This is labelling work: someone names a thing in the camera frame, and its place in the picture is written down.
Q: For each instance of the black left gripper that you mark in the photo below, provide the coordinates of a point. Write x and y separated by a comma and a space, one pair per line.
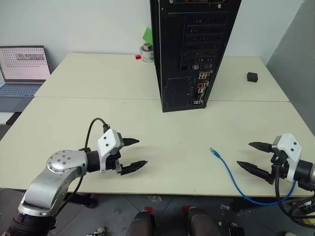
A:
113, 161

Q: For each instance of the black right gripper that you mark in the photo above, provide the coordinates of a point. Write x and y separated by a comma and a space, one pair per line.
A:
279, 163

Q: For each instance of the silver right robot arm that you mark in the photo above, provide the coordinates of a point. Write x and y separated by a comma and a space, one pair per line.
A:
306, 173

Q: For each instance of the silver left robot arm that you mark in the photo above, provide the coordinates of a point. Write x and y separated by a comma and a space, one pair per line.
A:
59, 172

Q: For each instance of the black table foot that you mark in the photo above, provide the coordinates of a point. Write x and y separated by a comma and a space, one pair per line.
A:
82, 199

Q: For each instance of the dark rounded shape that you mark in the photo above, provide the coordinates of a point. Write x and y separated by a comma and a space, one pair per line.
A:
141, 225
203, 223

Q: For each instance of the small black box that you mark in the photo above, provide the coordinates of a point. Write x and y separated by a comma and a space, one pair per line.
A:
252, 77

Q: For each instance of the small red block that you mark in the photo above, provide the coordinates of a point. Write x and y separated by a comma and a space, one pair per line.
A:
138, 57

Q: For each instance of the white tape roll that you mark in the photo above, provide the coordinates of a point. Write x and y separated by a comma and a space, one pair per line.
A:
147, 52

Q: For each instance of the grey partition panel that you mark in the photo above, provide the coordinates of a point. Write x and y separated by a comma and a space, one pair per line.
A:
295, 61

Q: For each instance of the green paper piece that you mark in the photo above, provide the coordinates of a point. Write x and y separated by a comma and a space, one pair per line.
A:
148, 35

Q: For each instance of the black computer tower case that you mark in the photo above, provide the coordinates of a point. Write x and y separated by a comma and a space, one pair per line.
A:
197, 49

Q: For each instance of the white side desk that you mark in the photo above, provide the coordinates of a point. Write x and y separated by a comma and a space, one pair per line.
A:
7, 117

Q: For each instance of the grey open laptop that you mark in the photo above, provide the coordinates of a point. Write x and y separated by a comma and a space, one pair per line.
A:
24, 66

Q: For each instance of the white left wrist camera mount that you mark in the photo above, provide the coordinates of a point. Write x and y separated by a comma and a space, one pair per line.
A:
108, 143

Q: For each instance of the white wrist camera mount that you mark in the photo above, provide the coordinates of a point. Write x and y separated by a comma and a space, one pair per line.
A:
290, 147
108, 143

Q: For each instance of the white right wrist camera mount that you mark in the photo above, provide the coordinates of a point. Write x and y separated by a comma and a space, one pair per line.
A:
290, 147

